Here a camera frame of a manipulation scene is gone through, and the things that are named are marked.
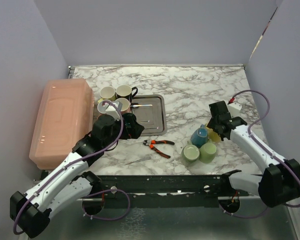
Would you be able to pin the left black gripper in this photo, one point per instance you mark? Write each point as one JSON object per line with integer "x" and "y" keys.
{"x": 134, "y": 131}

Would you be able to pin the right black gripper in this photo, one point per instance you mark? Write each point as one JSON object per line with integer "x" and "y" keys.
{"x": 211, "y": 124}

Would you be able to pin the yellow mug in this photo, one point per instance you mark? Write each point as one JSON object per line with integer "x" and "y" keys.
{"x": 213, "y": 136}

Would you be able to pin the light pink mug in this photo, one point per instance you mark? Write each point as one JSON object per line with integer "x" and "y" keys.
{"x": 124, "y": 104}

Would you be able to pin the blue mug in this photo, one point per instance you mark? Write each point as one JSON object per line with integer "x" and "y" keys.
{"x": 200, "y": 136}

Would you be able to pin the salmon pink mug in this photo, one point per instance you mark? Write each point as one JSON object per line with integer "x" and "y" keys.
{"x": 102, "y": 107}

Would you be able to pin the black glossy mug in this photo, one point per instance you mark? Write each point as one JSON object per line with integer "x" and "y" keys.
{"x": 126, "y": 92}

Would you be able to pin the yellow-green faceted mug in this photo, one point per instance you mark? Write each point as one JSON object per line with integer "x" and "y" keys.
{"x": 108, "y": 93}

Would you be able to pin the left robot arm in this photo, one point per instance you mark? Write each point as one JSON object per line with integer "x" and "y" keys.
{"x": 71, "y": 180}

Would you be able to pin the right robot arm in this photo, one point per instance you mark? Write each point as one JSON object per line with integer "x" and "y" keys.
{"x": 279, "y": 181}

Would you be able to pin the green tilted mug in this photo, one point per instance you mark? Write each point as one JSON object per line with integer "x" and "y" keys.
{"x": 208, "y": 152}

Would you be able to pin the pale green upright mug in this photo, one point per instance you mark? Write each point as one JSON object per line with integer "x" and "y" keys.
{"x": 190, "y": 153}

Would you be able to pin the silver metal tray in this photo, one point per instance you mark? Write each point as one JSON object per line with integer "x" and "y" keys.
{"x": 150, "y": 113}

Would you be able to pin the pink plastic storage box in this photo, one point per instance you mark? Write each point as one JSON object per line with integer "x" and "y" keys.
{"x": 65, "y": 115}

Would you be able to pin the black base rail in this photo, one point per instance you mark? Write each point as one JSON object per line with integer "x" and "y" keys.
{"x": 163, "y": 191}

